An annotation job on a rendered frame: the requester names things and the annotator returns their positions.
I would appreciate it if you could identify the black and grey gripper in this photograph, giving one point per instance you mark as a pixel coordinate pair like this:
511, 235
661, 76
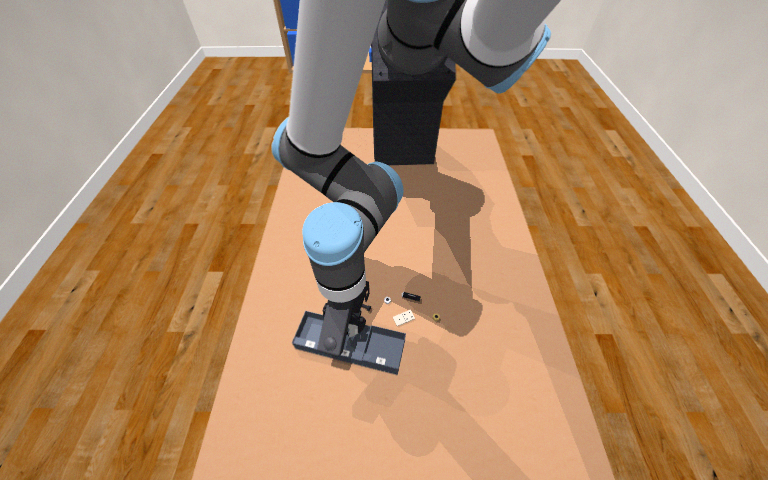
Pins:
358, 322

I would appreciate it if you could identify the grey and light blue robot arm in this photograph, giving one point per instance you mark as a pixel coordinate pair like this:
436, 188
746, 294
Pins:
489, 39

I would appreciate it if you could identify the white domino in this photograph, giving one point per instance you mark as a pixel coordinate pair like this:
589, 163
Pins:
403, 318

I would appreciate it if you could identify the grey three-compartment bin rack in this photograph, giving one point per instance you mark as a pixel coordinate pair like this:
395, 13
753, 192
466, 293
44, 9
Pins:
375, 347

